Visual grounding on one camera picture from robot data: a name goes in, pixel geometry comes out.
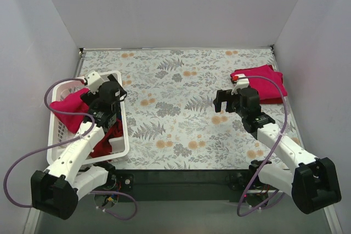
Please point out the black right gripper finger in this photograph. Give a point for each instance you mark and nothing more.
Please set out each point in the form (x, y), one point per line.
(221, 96)
(229, 107)

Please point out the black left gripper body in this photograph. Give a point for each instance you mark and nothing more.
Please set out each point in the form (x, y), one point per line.
(86, 97)

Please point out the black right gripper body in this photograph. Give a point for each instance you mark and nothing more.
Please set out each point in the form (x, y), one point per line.
(227, 102)

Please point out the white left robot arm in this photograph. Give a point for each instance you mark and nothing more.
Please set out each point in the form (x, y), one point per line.
(58, 189)

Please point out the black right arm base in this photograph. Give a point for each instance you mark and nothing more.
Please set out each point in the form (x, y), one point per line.
(258, 191)

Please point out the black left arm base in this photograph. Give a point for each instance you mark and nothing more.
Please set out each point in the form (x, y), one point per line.
(116, 181)

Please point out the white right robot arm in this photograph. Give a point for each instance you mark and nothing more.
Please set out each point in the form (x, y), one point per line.
(312, 182)

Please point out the folded pink t shirt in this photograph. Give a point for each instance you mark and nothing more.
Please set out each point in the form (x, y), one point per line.
(265, 88)

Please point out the folded dark red t shirt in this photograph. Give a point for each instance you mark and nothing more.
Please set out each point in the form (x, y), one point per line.
(270, 101)

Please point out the crumpled pink t shirt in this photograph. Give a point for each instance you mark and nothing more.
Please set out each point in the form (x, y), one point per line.
(71, 104)

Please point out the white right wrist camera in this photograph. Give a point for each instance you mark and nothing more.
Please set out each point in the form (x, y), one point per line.
(239, 81)

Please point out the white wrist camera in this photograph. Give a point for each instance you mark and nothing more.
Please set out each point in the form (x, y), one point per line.
(93, 81)
(239, 81)

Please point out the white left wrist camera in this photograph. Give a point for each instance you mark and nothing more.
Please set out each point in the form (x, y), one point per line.
(93, 81)

